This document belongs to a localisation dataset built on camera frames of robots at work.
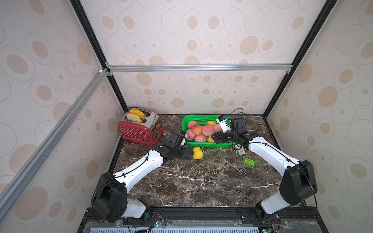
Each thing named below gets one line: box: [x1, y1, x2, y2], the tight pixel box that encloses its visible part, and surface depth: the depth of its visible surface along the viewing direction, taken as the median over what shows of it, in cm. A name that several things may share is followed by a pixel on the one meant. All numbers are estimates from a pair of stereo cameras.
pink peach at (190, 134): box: [186, 129, 196, 141], surface depth 102 cm
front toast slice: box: [126, 113, 143, 123], surface depth 94 cm
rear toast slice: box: [129, 108, 146, 119], surface depth 95 cm
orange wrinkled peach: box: [192, 124, 202, 135], surface depth 98 cm
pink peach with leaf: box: [187, 120, 198, 130], surface depth 107 cm
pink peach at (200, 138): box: [194, 133, 206, 143], surface depth 99 cm
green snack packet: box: [242, 156, 257, 168], surface depth 94 cm
